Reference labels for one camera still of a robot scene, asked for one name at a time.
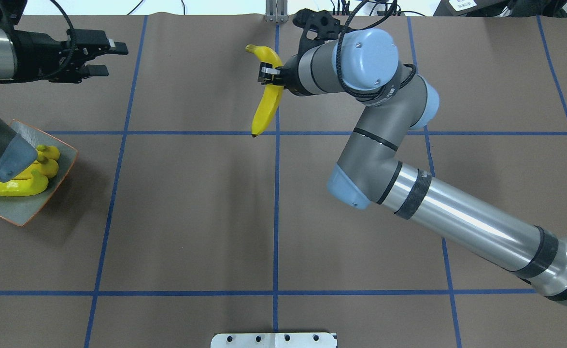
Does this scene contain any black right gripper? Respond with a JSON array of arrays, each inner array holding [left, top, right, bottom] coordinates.
[[258, 55, 313, 97]]

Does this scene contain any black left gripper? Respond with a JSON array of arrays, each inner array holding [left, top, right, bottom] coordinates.
[[12, 29, 128, 84]]

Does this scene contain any long yellow banana brown stem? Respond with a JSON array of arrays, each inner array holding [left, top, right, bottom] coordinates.
[[244, 44, 284, 137]]

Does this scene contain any yellow banana with dark tip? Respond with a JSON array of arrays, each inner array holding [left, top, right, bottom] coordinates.
[[14, 159, 60, 180]]

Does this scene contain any bright yellow-green banana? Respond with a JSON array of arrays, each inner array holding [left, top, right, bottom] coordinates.
[[0, 170, 49, 197]]

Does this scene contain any yellow banana with brown streak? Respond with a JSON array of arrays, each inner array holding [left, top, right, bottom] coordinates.
[[35, 145, 61, 161]]

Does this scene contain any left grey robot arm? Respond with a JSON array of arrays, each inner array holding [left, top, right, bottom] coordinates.
[[0, 0, 129, 182]]

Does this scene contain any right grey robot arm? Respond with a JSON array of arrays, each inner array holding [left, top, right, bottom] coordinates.
[[245, 29, 567, 306]]

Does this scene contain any grey square plate orange rim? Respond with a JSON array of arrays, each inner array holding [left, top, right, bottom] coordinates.
[[0, 119, 78, 226]]

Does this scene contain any black box with label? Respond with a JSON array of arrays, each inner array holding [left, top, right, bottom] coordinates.
[[432, 0, 512, 17]]

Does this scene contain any aluminium frame post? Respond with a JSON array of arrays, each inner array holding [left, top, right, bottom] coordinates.
[[264, 0, 289, 24]]

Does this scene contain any bundle of black cables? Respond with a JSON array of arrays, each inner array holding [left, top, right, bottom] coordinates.
[[329, 0, 426, 17]]

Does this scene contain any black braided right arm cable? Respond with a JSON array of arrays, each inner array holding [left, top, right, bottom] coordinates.
[[292, 0, 417, 103]]

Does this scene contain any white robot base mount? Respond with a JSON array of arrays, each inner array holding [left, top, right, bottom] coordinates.
[[210, 332, 338, 348]]

